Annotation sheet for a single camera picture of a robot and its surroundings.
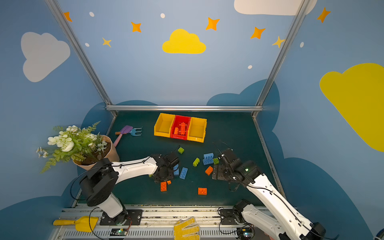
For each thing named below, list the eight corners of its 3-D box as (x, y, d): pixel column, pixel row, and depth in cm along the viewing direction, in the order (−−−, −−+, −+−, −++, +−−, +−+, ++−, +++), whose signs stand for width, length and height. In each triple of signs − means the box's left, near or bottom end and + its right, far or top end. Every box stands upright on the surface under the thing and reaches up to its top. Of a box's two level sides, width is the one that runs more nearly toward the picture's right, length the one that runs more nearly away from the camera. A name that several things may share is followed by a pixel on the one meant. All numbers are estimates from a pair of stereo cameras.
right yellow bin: (187, 140, 105) (186, 135, 101) (191, 122, 117) (191, 117, 112) (204, 143, 104) (204, 138, 100) (206, 124, 116) (207, 119, 111)
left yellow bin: (154, 136, 109) (152, 130, 103) (161, 119, 121) (160, 112, 115) (170, 139, 108) (169, 133, 102) (176, 121, 119) (175, 114, 114)
